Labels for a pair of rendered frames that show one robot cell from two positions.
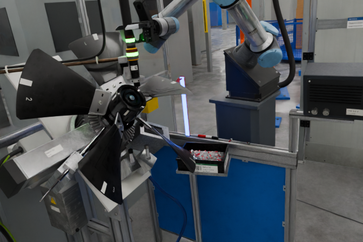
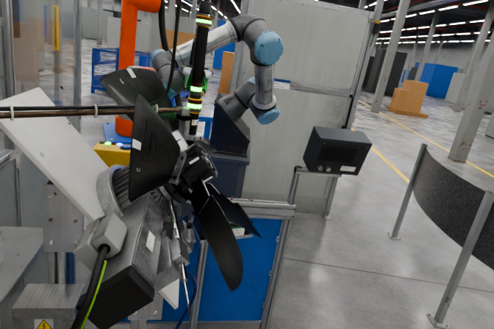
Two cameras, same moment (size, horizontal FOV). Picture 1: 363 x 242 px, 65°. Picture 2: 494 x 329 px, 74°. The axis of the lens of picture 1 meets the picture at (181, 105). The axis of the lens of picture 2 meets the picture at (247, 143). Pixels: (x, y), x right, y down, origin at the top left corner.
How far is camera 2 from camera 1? 0.78 m
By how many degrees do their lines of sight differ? 42
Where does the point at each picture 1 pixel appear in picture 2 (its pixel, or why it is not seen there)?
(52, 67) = (154, 122)
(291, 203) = (282, 251)
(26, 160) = (141, 263)
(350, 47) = not seen: hidden behind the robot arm
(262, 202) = (253, 257)
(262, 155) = (265, 211)
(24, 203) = not seen: outside the picture
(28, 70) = (137, 126)
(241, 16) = (268, 76)
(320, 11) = (248, 66)
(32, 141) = (115, 233)
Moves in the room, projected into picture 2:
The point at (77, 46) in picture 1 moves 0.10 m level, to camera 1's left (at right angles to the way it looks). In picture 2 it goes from (112, 84) to (72, 82)
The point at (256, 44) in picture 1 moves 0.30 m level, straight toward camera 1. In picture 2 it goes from (265, 102) to (301, 120)
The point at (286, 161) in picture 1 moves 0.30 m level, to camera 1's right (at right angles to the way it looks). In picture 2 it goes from (286, 214) to (321, 201)
